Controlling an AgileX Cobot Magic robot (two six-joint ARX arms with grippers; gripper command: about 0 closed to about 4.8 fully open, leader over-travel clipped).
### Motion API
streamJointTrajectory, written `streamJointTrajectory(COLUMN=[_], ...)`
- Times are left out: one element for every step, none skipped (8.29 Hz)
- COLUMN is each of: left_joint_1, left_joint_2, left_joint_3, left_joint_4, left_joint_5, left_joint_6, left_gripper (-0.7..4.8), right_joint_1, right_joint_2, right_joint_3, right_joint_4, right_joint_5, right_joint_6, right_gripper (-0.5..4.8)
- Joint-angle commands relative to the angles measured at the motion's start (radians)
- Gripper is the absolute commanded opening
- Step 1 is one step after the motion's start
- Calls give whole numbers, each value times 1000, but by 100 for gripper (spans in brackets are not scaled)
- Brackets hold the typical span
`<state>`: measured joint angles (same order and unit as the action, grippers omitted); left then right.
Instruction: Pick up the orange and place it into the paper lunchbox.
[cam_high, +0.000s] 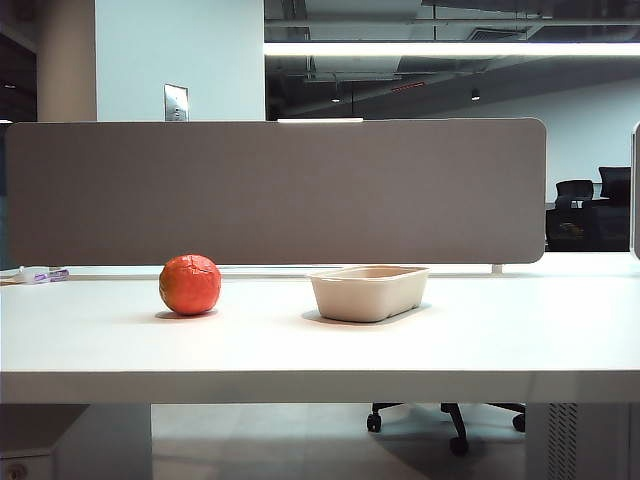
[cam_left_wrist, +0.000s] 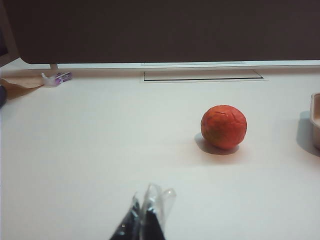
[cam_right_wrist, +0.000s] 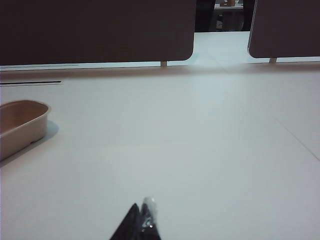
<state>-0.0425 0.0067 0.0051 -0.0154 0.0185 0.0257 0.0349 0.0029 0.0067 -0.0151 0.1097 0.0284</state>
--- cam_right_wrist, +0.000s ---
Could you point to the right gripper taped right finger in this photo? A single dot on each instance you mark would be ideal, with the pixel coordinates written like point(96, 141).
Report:
point(150, 212)

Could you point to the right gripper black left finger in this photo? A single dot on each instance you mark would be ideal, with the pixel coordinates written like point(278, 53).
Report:
point(130, 225)

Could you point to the beige paper lunchbox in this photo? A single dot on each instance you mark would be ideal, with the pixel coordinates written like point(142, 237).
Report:
point(25, 130)

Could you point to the wide grey desk divider panel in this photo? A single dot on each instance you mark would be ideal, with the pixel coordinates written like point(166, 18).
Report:
point(95, 30)

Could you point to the narrow grey desk divider panel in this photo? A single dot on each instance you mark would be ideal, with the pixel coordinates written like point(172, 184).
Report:
point(287, 27)

